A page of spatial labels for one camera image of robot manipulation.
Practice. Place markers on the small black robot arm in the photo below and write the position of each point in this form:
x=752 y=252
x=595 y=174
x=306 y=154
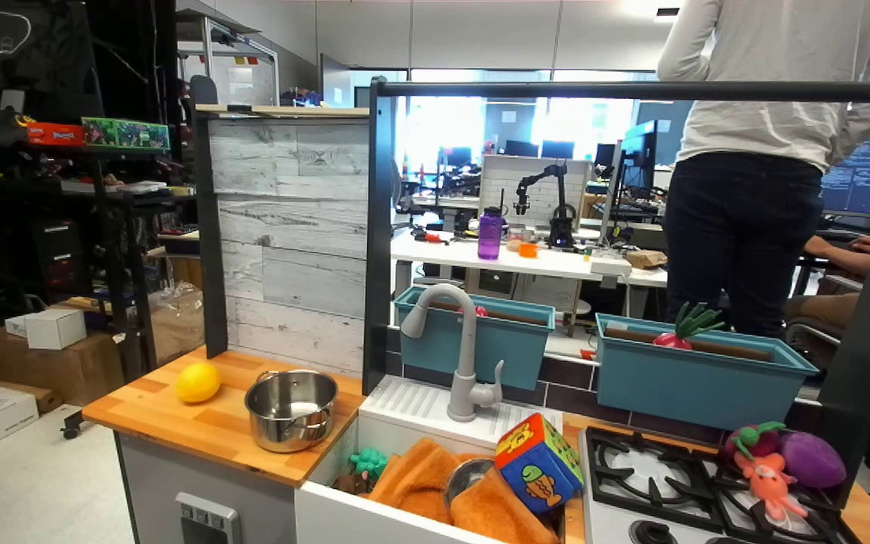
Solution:
x=560 y=215

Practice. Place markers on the red box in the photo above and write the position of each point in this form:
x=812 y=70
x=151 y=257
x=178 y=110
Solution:
x=56 y=135

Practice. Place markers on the black computer monitor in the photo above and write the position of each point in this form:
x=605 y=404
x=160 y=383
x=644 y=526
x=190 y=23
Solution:
x=637 y=154

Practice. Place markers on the green box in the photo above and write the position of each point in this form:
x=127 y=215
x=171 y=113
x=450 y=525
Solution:
x=127 y=135

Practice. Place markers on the black window frame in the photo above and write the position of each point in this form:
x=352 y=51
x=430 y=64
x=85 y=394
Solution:
x=378 y=252

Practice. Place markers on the white toy sink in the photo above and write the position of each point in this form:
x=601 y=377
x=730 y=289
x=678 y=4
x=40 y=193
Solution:
x=353 y=519

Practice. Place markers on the red radish toy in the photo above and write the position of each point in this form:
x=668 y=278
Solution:
x=679 y=327

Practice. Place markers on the purple water bottle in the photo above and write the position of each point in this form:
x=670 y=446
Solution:
x=490 y=234

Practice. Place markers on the purple eggplant plush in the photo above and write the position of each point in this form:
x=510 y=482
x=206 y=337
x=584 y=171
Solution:
x=811 y=461

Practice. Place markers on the black toy stove top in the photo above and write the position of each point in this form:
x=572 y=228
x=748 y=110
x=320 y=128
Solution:
x=703 y=483

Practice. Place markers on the brown cardboard box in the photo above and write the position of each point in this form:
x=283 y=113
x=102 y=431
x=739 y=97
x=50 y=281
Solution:
x=53 y=370

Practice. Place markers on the plastic covered box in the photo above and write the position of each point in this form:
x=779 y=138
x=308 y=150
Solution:
x=176 y=320

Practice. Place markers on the pink plush toy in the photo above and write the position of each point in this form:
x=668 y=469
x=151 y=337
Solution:
x=769 y=483

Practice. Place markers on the white cardboard box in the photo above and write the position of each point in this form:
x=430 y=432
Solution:
x=46 y=327

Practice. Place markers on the small teal planter box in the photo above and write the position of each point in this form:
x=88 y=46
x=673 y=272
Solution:
x=498 y=348

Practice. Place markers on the small steel bowl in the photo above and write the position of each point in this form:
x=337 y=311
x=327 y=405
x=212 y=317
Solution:
x=465 y=476

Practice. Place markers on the grey toy faucet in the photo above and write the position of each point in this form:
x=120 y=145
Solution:
x=465 y=371

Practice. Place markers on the white office desk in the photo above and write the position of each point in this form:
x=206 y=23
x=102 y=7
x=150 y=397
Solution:
x=546 y=266

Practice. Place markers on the yellow lemon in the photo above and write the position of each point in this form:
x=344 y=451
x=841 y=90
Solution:
x=196 y=383

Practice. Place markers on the blue screen monitor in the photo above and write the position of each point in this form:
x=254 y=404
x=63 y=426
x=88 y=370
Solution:
x=867 y=171

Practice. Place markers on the black shelf rack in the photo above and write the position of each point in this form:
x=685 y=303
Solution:
x=127 y=260

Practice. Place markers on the orange cup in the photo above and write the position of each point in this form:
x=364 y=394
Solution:
x=527 y=245

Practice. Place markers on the person in white shirt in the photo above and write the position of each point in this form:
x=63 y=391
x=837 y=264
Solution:
x=756 y=99

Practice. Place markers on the white board panel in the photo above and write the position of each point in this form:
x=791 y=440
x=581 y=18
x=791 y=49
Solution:
x=503 y=186

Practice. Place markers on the colourful snack box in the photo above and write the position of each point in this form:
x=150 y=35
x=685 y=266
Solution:
x=539 y=466

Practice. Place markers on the seated person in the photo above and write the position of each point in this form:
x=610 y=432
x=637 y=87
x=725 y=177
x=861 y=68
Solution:
x=837 y=252

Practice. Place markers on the large teal planter box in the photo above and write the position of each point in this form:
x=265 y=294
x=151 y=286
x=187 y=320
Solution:
x=697 y=383

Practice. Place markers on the green toy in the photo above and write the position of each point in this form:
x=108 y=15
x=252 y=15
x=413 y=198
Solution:
x=365 y=464

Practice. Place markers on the stainless steel pot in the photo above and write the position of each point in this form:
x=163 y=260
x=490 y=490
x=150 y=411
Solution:
x=290 y=411

